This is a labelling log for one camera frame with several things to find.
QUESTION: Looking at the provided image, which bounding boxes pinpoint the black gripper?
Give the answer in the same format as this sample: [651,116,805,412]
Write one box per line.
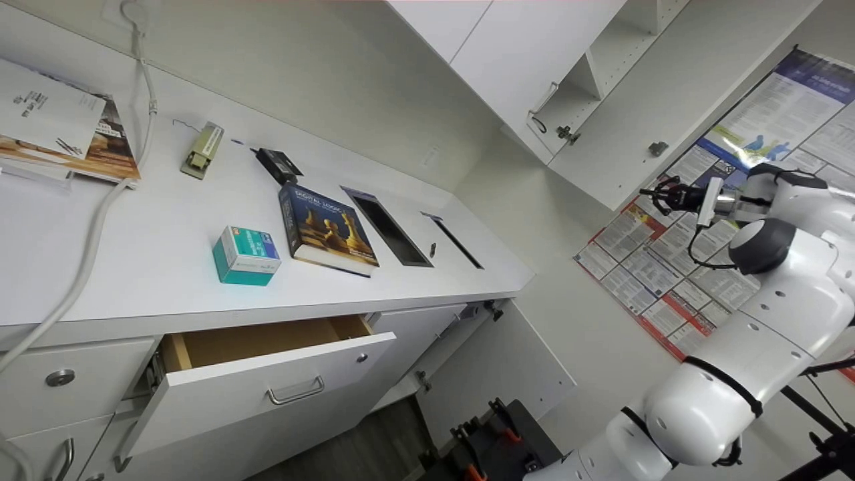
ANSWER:
[639,178,706,213]

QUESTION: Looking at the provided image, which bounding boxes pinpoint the black small device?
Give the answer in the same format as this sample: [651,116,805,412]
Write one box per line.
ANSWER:
[253,147,302,183]

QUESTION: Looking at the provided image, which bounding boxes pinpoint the teal and white box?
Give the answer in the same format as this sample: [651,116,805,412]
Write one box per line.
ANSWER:
[212,226,280,285]

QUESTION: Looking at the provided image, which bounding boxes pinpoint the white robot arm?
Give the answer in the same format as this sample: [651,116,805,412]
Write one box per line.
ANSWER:
[524,163,855,481]

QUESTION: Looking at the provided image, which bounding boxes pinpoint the white cable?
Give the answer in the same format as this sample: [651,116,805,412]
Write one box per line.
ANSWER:
[0,0,159,377]

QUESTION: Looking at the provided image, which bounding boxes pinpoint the dark blue book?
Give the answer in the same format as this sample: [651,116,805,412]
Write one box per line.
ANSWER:
[277,183,379,278]

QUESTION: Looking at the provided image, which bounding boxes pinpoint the white drawer with round lock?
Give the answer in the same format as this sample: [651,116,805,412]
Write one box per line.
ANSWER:
[0,336,158,434]

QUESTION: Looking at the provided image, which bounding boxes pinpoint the open white drawer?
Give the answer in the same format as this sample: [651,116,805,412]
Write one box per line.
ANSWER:
[118,317,395,467]

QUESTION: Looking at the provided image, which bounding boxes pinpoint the white upper kitchen cabinet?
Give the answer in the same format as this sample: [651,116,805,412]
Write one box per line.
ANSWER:
[387,0,695,167]

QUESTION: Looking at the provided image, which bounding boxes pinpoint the open lower cabinet door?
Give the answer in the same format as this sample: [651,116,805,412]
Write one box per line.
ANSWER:
[416,304,576,446]

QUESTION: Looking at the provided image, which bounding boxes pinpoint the black red tools on floor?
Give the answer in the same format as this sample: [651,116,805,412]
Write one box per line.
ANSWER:
[416,397,562,481]

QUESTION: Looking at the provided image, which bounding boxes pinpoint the wall poster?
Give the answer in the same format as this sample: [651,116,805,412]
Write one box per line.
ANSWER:
[576,47,855,358]

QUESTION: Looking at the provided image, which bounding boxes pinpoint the black tripod stand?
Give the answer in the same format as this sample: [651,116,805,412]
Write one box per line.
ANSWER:
[775,354,855,481]

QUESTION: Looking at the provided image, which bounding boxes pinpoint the white top cabinet door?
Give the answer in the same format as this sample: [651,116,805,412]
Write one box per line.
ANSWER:
[550,0,823,210]

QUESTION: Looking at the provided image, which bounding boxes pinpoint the stack of books and papers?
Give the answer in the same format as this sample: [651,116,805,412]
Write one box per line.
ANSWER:
[0,59,138,183]

